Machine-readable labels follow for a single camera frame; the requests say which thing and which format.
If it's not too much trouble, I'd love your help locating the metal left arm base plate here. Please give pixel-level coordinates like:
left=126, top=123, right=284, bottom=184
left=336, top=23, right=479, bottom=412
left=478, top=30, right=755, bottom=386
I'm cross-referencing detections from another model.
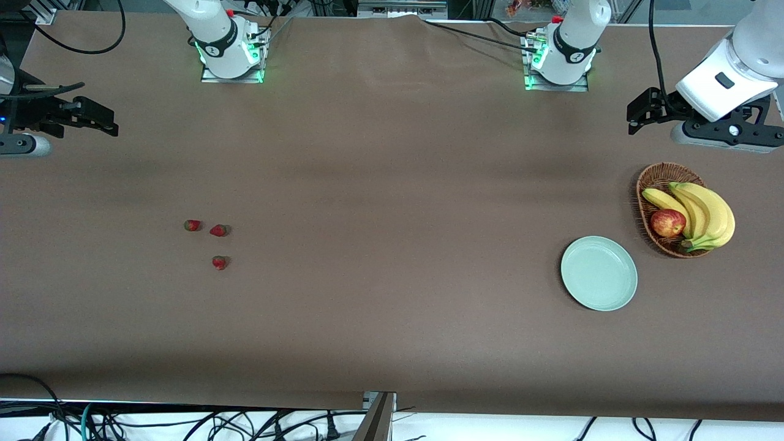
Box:
left=524, top=34, right=590, bottom=92

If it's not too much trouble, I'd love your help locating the red apple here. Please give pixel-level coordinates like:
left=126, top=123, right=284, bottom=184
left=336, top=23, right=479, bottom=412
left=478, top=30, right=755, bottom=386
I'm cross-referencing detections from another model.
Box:
left=650, top=209, right=687, bottom=238

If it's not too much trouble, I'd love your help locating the small yellow banana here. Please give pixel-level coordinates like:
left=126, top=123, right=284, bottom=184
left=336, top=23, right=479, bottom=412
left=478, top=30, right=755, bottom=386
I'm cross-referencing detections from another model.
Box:
left=641, top=187, right=694, bottom=239

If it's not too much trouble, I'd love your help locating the teal cable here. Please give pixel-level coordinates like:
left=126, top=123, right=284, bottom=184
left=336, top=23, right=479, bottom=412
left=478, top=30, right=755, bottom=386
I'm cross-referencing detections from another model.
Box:
left=80, top=401, right=102, bottom=441

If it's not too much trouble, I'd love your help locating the pale green round plate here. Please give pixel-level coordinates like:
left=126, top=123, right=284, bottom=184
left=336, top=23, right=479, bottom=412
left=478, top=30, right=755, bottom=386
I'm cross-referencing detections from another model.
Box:
left=560, top=236, right=638, bottom=312

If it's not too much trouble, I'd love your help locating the orange red package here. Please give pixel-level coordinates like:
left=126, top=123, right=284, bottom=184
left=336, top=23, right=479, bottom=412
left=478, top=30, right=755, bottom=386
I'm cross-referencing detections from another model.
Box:
left=505, top=0, right=555, bottom=18

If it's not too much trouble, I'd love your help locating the brown wicker basket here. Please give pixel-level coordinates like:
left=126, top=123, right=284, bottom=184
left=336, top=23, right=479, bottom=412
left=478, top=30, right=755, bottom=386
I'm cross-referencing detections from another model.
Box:
left=636, top=162, right=717, bottom=259

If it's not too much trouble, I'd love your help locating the short black base cable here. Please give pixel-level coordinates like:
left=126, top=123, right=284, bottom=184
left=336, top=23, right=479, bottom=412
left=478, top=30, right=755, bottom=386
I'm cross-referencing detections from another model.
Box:
left=487, top=17, right=535, bottom=37

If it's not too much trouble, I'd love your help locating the large yellow banana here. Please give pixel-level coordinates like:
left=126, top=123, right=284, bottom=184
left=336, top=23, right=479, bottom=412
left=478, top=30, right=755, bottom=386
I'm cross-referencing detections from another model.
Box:
left=677, top=183, right=736, bottom=253

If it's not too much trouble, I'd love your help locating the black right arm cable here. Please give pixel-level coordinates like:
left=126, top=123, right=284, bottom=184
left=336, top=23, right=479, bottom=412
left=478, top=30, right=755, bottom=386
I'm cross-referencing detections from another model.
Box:
left=18, top=0, right=127, bottom=56

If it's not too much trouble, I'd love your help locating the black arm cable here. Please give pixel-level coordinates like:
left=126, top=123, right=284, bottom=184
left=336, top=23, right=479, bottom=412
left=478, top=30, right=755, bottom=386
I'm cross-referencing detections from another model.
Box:
left=648, top=0, right=696, bottom=118
left=18, top=0, right=127, bottom=56

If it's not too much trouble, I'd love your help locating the thick black floor cable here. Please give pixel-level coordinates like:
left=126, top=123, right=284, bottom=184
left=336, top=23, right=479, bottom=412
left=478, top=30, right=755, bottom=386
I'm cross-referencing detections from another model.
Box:
left=0, top=372, right=69, bottom=441

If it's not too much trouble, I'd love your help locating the brown table cover sheet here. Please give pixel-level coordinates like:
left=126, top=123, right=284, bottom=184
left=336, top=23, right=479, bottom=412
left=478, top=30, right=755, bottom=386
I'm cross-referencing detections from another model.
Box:
left=0, top=11, right=784, bottom=423

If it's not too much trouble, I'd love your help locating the thin grey base cable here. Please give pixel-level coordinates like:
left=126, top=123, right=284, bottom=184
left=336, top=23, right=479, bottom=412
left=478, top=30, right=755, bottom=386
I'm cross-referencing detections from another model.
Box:
left=248, top=12, right=295, bottom=51

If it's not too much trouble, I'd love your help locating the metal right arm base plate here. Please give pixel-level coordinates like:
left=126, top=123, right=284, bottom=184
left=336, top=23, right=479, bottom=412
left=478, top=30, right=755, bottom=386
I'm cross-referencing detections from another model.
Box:
left=201, top=28, right=270, bottom=84

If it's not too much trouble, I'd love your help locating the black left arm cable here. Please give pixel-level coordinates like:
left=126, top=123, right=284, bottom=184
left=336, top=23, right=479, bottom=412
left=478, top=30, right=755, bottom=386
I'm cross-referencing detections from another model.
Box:
left=648, top=0, right=696, bottom=118

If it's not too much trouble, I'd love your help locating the aluminium frame bar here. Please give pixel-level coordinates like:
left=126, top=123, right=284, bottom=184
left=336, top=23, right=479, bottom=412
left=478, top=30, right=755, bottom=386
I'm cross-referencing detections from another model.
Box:
left=357, top=0, right=449, bottom=19

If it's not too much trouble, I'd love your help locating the long black base cable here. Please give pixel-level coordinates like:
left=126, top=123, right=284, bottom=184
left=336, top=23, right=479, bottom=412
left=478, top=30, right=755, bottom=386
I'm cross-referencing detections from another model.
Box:
left=421, top=20, right=543, bottom=55

